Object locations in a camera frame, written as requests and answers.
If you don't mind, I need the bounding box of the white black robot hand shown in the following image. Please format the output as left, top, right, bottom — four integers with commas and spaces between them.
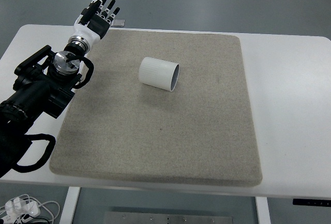
65, 0, 120, 55

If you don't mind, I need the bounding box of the white ribbed cup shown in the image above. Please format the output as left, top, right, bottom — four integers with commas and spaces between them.
138, 57, 179, 92

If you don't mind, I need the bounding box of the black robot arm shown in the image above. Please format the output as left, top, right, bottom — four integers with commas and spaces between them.
1, 41, 94, 176

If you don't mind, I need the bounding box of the small grey metal plate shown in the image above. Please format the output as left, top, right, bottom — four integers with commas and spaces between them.
111, 19, 125, 27

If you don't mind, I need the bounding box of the beige felt mat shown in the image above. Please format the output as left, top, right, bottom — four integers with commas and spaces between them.
50, 29, 262, 187

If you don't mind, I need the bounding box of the white left table leg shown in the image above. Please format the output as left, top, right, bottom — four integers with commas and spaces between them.
59, 187, 81, 224

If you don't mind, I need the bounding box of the white table leg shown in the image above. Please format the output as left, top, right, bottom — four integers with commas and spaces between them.
255, 197, 271, 224
59, 187, 81, 224

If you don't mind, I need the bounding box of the white right table leg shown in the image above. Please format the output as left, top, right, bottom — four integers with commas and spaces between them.
255, 197, 271, 224

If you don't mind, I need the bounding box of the black desk control panel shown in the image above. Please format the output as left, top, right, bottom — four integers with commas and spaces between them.
292, 199, 331, 207

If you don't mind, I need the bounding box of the black sleeved cable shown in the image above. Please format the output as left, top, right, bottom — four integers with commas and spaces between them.
12, 133, 56, 173

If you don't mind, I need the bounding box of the grey metal base plate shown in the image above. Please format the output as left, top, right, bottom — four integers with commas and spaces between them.
103, 212, 233, 224

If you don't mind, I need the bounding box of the white power adapter with cables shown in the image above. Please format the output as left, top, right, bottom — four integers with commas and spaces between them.
1, 194, 61, 223

